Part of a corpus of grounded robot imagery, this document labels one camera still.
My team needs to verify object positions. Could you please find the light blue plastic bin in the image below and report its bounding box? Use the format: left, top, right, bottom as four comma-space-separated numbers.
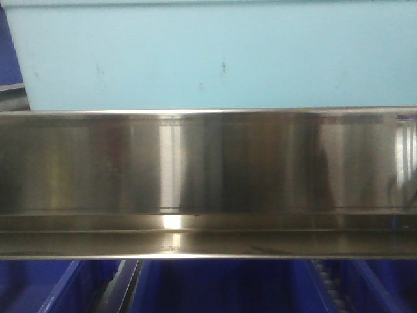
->
1, 1, 416, 110

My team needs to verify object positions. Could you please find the dark blue bin lower middle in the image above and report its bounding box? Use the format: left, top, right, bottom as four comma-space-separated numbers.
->
130, 259, 338, 312

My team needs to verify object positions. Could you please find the dark blue bin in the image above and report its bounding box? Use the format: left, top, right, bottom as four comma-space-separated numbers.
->
130, 259, 338, 312
1, 8, 24, 88
324, 259, 416, 312
1, 261, 102, 312

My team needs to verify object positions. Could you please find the dark blue bin lower right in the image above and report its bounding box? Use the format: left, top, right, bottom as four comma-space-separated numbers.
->
324, 259, 416, 312

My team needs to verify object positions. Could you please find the dark blue bin upper left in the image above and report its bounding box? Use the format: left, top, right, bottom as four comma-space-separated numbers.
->
1, 8, 24, 88

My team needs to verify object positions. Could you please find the dark blue bin lower left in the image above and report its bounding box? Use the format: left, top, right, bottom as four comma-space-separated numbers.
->
1, 261, 102, 312

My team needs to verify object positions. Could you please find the stainless steel shelf front rail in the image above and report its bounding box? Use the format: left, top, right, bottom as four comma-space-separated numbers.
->
1, 106, 416, 260

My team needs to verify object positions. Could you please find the left roller track rail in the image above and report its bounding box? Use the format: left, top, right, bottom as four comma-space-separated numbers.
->
91, 260, 143, 312

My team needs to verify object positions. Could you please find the roller track rail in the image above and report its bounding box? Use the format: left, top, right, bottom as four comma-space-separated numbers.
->
91, 260, 143, 312
312, 259, 348, 312

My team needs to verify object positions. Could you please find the right roller track rail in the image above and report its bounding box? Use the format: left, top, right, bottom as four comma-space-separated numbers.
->
312, 259, 348, 312

